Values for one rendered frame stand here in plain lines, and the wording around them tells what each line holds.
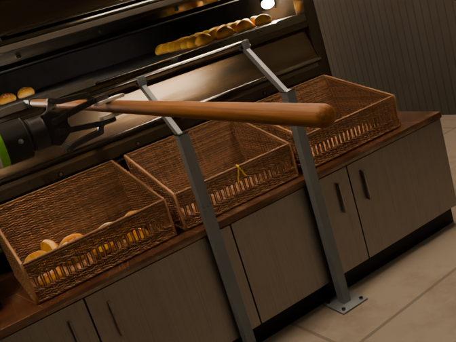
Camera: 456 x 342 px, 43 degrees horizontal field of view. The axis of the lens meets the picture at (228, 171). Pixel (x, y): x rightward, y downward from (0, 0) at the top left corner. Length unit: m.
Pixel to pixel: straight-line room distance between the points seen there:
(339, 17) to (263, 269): 3.55
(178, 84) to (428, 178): 1.25
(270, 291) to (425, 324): 0.60
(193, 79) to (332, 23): 3.03
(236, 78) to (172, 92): 0.34
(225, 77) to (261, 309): 1.10
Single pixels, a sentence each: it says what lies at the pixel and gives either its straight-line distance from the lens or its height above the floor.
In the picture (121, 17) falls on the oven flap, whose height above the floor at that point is 1.40.
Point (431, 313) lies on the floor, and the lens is 2.41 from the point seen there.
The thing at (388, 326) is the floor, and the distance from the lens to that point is 2.38.
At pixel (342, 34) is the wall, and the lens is 5.54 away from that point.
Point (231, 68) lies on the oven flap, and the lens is 2.81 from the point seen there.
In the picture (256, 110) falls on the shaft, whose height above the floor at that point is 1.17.
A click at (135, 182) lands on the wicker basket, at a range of 2.34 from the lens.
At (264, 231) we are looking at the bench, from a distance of 2.30.
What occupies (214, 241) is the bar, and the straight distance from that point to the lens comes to 2.12.
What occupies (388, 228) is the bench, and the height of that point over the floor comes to 0.18.
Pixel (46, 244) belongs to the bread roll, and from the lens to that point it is 2.39.
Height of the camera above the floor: 1.31
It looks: 15 degrees down
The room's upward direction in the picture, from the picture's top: 17 degrees counter-clockwise
